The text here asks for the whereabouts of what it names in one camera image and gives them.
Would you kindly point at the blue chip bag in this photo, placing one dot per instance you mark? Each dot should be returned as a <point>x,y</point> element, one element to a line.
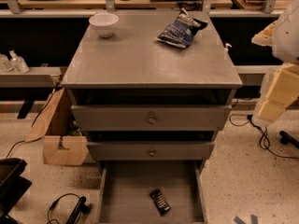
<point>181,32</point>

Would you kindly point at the black chair base leg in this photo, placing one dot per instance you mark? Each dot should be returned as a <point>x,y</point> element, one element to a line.
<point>80,208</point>

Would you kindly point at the brown cardboard box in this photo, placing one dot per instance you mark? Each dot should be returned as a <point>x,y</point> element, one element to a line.
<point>53,127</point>

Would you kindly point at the white ceramic bowl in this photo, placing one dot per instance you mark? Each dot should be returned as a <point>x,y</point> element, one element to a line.
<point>104,23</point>

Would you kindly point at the black caster leg right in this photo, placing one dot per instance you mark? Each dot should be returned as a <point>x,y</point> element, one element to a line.
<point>286,139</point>

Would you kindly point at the small white pump bottle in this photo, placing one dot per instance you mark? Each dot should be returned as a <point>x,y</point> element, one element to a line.
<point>227,47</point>

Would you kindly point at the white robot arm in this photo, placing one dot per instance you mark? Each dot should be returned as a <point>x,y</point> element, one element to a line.
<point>285,41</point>

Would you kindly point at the grey top drawer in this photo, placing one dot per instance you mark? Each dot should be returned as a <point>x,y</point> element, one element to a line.
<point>91,118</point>

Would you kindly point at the grey drawer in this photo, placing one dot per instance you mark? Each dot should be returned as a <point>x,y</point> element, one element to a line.
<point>91,118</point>
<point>150,150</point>
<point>126,186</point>

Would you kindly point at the clear sanitizer bottle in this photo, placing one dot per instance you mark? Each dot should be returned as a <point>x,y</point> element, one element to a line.
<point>5,63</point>
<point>18,62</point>

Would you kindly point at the grey bottom drawer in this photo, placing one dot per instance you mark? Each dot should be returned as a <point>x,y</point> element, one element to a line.
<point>126,186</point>

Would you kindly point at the grey middle drawer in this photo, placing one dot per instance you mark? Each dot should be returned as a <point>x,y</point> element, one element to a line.
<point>150,150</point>

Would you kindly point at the grey drawer cabinet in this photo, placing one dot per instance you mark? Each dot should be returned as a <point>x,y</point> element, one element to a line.
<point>132,68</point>

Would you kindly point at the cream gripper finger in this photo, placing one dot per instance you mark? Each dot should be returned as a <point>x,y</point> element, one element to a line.
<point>279,90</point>
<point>264,38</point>

